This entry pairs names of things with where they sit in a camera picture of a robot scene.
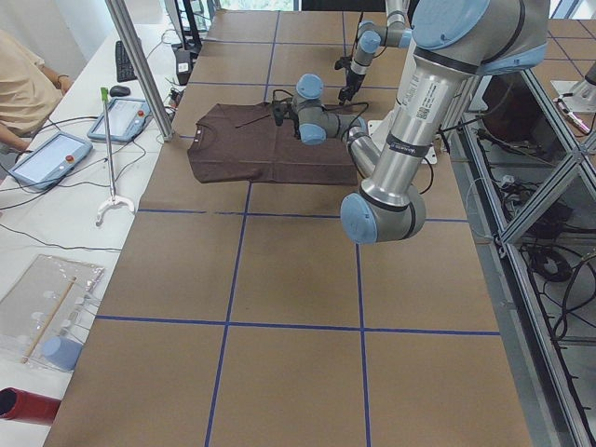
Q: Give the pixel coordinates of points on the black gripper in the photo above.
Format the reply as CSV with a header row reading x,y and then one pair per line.
x,y
351,79
296,125

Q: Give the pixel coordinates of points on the blue plastic cup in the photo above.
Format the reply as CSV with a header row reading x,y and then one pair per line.
x,y
62,352

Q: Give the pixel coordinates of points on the black computer mouse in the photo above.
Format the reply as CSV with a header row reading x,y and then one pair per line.
x,y
119,91

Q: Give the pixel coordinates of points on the aluminium frame post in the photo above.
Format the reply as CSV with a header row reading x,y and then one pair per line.
x,y
132,43

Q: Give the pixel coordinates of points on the person in beige shirt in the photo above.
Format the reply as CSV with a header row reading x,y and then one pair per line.
x,y
30,92

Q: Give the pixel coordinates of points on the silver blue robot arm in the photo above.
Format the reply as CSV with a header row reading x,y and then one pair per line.
x,y
450,41
370,37

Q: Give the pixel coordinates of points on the black keyboard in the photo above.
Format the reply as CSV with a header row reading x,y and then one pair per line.
x,y
123,66

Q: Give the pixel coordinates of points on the white pedestal column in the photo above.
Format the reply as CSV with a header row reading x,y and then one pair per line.
x,y
415,113

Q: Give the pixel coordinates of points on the clear plastic tray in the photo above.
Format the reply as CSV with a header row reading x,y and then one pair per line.
x,y
26,305

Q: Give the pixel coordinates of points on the red cylinder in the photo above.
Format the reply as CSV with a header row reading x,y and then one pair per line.
x,y
28,407

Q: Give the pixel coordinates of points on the aluminium frame side rail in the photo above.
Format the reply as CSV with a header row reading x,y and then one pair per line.
x,y
529,173

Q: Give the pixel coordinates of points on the far teach pendant tablet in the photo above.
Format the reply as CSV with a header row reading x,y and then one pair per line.
x,y
127,117

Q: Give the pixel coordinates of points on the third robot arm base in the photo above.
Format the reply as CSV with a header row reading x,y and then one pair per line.
x,y
576,96

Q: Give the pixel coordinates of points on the wooden stick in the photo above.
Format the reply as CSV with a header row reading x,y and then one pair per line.
x,y
50,316

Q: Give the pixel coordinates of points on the green-handled reacher stick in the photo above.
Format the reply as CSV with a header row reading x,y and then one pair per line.
x,y
114,200

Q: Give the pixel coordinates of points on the teach pendant tablet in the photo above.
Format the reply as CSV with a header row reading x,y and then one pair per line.
x,y
127,117
50,162

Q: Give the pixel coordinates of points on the near teach pendant tablet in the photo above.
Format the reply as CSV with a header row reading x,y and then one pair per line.
x,y
50,162

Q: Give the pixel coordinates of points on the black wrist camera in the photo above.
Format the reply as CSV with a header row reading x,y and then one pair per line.
x,y
280,111
343,63

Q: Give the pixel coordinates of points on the dark brown t-shirt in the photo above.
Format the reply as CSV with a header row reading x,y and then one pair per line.
x,y
242,143

